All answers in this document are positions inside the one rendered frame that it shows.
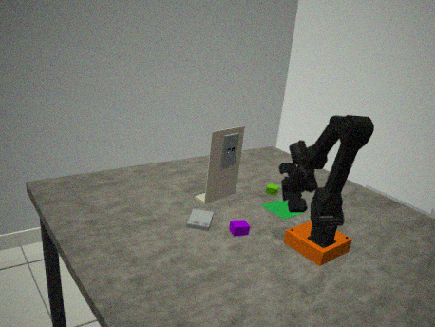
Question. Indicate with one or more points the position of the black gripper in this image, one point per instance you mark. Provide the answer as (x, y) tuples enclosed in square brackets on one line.
[(291, 189)]

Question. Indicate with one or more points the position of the purple cube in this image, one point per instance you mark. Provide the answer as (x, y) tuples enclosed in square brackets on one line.
[(239, 228)]

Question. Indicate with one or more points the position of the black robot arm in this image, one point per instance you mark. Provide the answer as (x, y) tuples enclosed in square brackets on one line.
[(354, 132)]

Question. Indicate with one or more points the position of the small green block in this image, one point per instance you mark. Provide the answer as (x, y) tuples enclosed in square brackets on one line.
[(272, 189)]

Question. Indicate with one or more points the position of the green square zone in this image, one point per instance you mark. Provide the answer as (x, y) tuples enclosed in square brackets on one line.
[(280, 209)]

